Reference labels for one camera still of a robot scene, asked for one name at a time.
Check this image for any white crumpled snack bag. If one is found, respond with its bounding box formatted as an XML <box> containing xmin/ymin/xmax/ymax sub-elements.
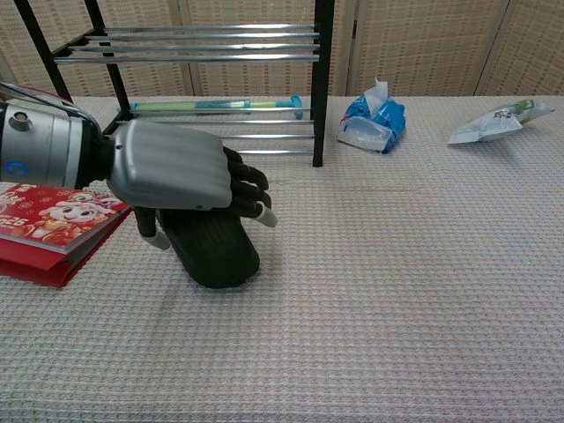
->
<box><xmin>447</xmin><ymin>99</ymin><xmax>556</xmax><ymax>145</ymax></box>

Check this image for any woven bamboo folding screen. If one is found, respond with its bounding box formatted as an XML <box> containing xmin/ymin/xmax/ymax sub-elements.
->
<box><xmin>0</xmin><ymin>0</ymin><xmax>564</xmax><ymax>99</ymax></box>

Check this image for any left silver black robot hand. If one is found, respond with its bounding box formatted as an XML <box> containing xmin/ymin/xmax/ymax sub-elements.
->
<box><xmin>103</xmin><ymin>119</ymin><xmax>279</xmax><ymax>251</ymax></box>

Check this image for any green blue toy stick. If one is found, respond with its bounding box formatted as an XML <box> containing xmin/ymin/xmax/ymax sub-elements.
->
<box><xmin>116</xmin><ymin>93</ymin><xmax>304</xmax><ymax>120</ymax></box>

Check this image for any blue tissue pack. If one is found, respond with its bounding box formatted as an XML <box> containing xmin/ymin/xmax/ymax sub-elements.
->
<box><xmin>337</xmin><ymin>77</ymin><xmax>407</xmax><ymax>155</ymax></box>

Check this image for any black metal shoe rack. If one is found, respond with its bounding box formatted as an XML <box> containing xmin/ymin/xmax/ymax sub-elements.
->
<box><xmin>12</xmin><ymin>0</ymin><xmax>336</xmax><ymax>168</ymax></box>

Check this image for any red cartoon desk calendar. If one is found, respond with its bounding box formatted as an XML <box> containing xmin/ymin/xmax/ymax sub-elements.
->
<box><xmin>0</xmin><ymin>182</ymin><xmax>134</xmax><ymax>289</ymax></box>

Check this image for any black rubber slipper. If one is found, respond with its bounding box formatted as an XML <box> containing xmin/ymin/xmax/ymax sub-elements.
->
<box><xmin>156</xmin><ymin>207</ymin><xmax>261</xmax><ymax>290</ymax></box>

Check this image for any beige checkered tablecloth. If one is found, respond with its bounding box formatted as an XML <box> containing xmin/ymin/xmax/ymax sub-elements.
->
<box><xmin>0</xmin><ymin>94</ymin><xmax>564</xmax><ymax>423</ymax></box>

